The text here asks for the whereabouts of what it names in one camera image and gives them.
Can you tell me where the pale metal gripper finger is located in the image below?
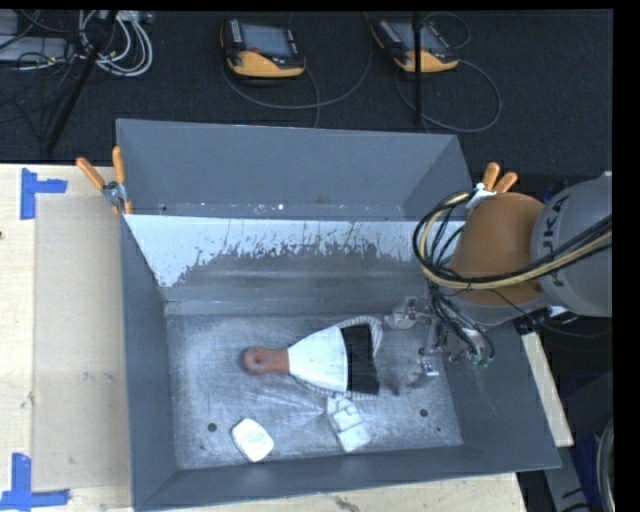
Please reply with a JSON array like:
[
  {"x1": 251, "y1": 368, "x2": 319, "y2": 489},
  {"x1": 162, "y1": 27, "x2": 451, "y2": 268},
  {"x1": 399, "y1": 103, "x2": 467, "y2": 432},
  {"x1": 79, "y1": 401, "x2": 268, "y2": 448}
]
[
  {"x1": 394, "y1": 356, "x2": 442, "y2": 397},
  {"x1": 383, "y1": 296, "x2": 426, "y2": 331}
]

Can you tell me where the white clear plastic packet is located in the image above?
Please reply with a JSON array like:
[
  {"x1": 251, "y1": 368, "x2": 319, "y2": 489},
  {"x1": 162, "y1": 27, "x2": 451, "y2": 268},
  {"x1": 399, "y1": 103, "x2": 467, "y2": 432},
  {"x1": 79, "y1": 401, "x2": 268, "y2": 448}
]
[{"x1": 325, "y1": 394, "x2": 373, "y2": 454}]

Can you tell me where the white oval box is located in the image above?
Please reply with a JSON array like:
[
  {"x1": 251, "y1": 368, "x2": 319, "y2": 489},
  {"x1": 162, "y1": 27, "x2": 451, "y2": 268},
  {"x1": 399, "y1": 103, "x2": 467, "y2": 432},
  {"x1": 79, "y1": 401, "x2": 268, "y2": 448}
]
[{"x1": 230, "y1": 417, "x2": 276, "y2": 464}]

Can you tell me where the grey metal bin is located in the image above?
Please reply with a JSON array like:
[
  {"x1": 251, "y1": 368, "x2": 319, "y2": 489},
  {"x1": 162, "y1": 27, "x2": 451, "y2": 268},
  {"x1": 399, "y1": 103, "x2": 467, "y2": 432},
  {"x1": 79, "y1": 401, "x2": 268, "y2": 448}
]
[{"x1": 115, "y1": 118, "x2": 563, "y2": 512}]

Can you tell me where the pale wood flat board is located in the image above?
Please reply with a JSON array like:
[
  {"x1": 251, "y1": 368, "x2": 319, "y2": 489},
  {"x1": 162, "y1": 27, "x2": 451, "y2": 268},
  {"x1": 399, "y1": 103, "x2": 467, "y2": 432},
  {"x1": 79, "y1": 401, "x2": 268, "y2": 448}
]
[{"x1": 30, "y1": 193, "x2": 134, "y2": 494}]

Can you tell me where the white brush with red-brown handle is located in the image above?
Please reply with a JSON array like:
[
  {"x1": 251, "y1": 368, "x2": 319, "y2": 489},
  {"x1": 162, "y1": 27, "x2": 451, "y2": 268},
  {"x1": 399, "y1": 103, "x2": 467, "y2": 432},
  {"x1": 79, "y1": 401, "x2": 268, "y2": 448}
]
[{"x1": 241, "y1": 322, "x2": 380, "y2": 395}]

